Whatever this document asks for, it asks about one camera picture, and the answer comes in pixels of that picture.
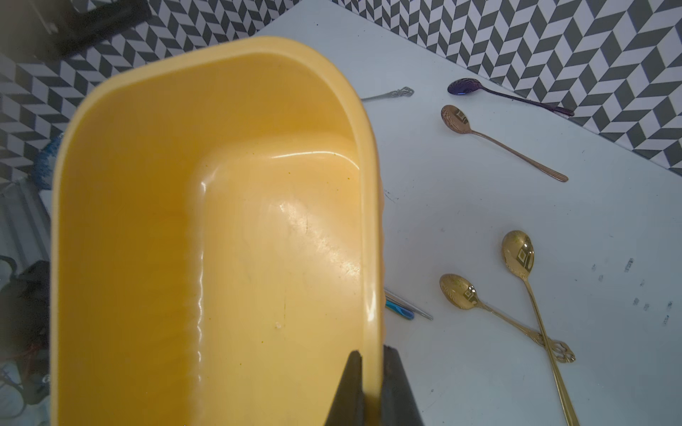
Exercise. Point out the ornate silver spoon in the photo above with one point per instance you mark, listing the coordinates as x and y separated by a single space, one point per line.
404 92

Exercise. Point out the yellow plastic storage box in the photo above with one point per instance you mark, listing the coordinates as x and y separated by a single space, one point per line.
217 246

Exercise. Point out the rose gold long spoon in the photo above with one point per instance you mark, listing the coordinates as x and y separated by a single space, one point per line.
457 121

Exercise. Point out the blue handled spoon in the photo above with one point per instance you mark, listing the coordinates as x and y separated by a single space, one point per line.
400 310

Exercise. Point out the gold spoon plain handle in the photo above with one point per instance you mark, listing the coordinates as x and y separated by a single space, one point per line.
519 257

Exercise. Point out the silver long handled spoon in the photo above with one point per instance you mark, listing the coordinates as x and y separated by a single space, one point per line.
406 304

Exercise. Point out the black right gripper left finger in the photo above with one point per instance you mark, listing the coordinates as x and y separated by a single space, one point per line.
348 405

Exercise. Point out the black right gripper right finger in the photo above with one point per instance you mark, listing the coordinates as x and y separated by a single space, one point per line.
398 405

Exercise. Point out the gold spoon ornate handle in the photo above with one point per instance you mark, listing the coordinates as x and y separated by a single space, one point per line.
462 294

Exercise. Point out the purple iridescent spoon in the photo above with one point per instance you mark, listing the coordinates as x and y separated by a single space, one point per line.
467 86

